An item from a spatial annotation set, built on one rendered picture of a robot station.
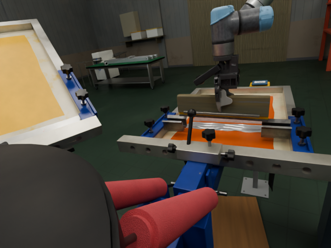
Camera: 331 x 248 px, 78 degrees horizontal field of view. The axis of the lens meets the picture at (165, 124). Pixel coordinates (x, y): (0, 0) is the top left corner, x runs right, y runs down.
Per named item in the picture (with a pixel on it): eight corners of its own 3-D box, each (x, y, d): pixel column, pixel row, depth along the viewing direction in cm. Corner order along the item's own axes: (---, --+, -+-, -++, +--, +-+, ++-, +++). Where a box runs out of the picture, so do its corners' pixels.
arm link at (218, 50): (209, 45, 70) (215, 42, 76) (210, 59, 72) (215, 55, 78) (232, 42, 66) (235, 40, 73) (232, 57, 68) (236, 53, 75)
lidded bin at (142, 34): (147, 37, 834) (146, 30, 822) (141, 39, 802) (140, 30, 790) (137, 39, 860) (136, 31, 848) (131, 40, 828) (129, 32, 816)
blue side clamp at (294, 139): (286, 128, 87) (287, 113, 84) (300, 129, 85) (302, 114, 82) (291, 172, 63) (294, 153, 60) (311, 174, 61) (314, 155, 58)
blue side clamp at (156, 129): (169, 122, 112) (167, 110, 109) (177, 122, 109) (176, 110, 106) (141, 151, 88) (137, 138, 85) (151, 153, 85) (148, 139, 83)
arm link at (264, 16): (263, 6, 72) (231, 12, 73) (276, 2, 62) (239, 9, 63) (262, 30, 75) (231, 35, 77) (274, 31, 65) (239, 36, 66)
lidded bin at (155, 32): (163, 35, 794) (162, 26, 781) (157, 36, 761) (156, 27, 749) (152, 37, 821) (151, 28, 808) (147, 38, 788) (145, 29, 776)
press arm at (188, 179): (194, 162, 67) (193, 149, 65) (213, 165, 64) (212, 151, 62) (174, 201, 53) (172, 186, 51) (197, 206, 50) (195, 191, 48)
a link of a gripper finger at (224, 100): (231, 114, 76) (231, 89, 73) (215, 113, 79) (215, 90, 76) (233, 112, 79) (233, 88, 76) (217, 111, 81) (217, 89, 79)
